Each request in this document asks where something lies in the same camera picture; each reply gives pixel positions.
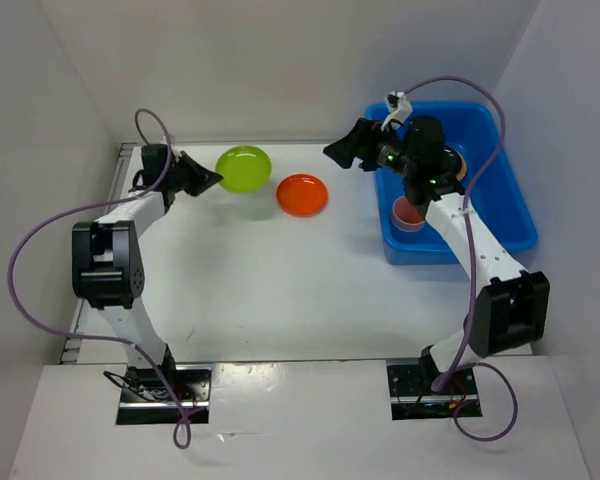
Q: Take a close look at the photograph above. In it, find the green plastic plate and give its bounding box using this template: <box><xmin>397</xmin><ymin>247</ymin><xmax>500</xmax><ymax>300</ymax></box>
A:
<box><xmin>215</xmin><ymin>145</ymin><xmax>272</xmax><ymax>194</ymax></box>

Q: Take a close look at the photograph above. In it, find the black plastic plate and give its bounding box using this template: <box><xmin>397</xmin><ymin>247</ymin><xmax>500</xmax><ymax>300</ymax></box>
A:
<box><xmin>443</xmin><ymin>145</ymin><xmax>467</xmax><ymax>180</ymax></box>

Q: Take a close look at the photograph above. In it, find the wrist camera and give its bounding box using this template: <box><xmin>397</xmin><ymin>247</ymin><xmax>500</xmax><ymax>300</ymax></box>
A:
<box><xmin>381</xmin><ymin>91</ymin><xmax>413</xmax><ymax>132</ymax></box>
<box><xmin>162</xmin><ymin>136</ymin><xmax>182</xmax><ymax>163</ymax></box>

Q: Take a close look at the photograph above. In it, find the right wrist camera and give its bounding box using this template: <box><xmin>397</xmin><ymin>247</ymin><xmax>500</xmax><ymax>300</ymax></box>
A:
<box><xmin>381</xmin><ymin>91</ymin><xmax>413</xmax><ymax>132</ymax></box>

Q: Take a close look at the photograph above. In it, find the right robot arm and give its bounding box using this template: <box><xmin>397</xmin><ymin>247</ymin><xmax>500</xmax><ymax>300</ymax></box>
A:
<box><xmin>323</xmin><ymin>116</ymin><xmax>550</xmax><ymax>393</ymax></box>

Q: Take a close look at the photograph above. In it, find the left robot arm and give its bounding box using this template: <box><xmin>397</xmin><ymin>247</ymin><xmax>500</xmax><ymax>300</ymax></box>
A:
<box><xmin>72</xmin><ymin>144</ymin><xmax>223</xmax><ymax>400</ymax></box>

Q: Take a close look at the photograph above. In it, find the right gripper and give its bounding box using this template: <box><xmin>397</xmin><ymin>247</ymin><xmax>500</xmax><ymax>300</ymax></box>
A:
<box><xmin>324</xmin><ymin>117</ymin><xmax>417</xmax><ymax>177</ymax></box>

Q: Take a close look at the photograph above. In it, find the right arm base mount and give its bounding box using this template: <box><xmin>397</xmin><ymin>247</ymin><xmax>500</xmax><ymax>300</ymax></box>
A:
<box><xmin>386</xmin><ymin>358</ymin><xmax>482</xmax><ymax>421</ymax></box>

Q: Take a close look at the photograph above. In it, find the blue plastic bin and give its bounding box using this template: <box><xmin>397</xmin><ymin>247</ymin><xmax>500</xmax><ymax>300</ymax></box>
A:
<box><xmin>374</xmin><ymin>101</ymin><xmax>538</xmax><ymax>265</ymax></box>

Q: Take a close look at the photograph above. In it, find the brown woven bamboo tray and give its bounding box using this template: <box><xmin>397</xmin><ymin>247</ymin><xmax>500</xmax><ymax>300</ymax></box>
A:
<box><xmin>454</xmin><ymin>152</ymin><xmax>468</xmax><ymax>181</ymax></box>

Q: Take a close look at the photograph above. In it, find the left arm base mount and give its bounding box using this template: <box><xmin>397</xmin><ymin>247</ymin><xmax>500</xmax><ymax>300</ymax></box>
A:
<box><xmin>103</xmin><ymin>364</ymin><xmax>213</xmax><ymax>425</ymax></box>

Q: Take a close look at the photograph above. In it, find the orange plastic plate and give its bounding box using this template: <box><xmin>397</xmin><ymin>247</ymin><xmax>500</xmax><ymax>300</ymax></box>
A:
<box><xmin>276</xmin><ymin>173</ymin><xmax>329</xmax><ymax>217</ymax></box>

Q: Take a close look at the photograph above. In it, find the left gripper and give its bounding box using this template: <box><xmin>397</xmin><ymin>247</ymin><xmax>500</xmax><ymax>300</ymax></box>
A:
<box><xmin>166</xmin><ymin>150</ymin><xmax>224</xmax><ymax>197</ymax></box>

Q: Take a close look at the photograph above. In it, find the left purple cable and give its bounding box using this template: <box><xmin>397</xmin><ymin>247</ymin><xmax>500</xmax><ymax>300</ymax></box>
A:
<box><xmin>7</xmin><ymin>108</ymin><xmax>204</xmax><ymax>450</ymax></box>

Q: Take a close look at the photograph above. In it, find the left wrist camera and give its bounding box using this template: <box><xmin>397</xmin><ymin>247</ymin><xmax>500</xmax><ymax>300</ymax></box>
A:
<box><xmin>162</xmin><ymin>136</ymin><xmax>182</xmax><ymax>163</ymax></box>

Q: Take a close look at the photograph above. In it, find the pink plastic cup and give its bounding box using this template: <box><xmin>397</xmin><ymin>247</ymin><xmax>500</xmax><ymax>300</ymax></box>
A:
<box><xmin>391</xmin><ymin>196</ymin><xmax>425</xmax><ymax>223</ymax></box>

